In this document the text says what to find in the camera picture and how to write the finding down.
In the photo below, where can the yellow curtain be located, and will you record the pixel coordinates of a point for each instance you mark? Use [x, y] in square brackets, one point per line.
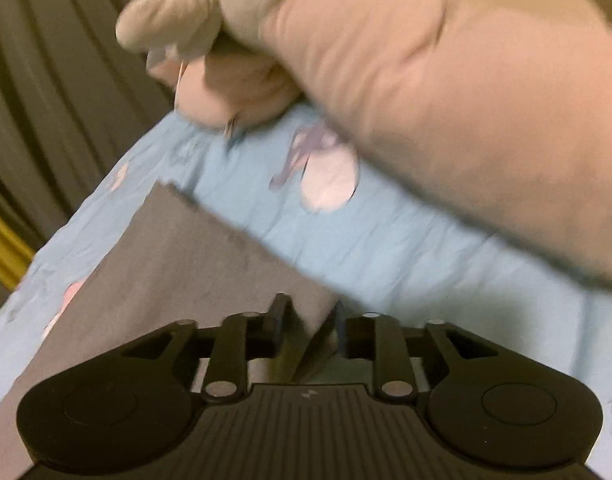
[3, 245]

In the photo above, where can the white and pink plush toy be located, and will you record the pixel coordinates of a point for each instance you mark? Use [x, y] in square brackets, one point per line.
[185, 15]

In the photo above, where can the grey curtain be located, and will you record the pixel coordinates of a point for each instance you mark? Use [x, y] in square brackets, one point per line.
[60, 60]

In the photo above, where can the grey towel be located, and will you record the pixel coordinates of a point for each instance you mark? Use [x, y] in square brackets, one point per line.
[160, 270]

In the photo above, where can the light blue printed bedsheet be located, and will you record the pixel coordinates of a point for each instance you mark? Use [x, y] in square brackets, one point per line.
[411, 260]

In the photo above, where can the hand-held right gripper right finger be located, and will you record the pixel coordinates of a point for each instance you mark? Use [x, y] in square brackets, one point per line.
[343, 332]

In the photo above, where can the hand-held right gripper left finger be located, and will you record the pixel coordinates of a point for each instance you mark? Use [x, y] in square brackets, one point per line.
[281, 325]

